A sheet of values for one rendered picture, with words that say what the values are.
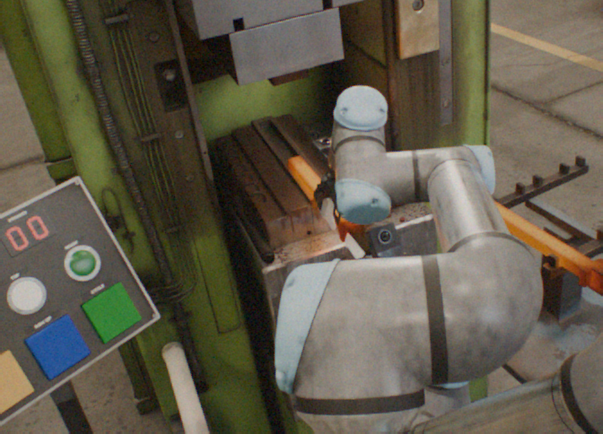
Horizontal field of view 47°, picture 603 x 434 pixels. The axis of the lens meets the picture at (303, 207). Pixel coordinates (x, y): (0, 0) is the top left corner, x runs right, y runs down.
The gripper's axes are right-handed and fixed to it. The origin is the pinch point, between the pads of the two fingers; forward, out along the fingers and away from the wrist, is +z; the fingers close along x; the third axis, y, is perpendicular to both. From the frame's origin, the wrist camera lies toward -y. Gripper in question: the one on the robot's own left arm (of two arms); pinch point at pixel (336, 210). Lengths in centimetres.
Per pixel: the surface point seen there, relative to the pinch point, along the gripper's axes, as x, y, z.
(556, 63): 222, -146, 198
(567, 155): 160, -66, 153
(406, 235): 15.0, 4.7, 11.8
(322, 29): 4.4, -22.3, -24.5
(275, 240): -11.1, -2.8, 10.6
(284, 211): -7.9, -6.7, 6.9
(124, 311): -41.9, 7.8, -3.5
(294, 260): -9.2, 3.1, 9.5
